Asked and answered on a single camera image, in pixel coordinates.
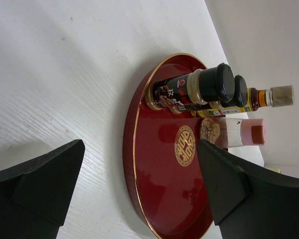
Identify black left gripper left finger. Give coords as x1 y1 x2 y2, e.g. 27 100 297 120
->
0 139 85 239

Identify black cap spice bottle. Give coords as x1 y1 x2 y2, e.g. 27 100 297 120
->
169 75 248 116
145 63 234 111

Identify yellow label oil bottle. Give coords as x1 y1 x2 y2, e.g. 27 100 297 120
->
190 85 294 118

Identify pink lid glass jar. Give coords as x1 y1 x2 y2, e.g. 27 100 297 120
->
199 117 266 148

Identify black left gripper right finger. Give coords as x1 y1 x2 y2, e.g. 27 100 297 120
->
197 140 299 239

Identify round red lacquer tray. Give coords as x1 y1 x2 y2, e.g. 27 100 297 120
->
123 53 213 239

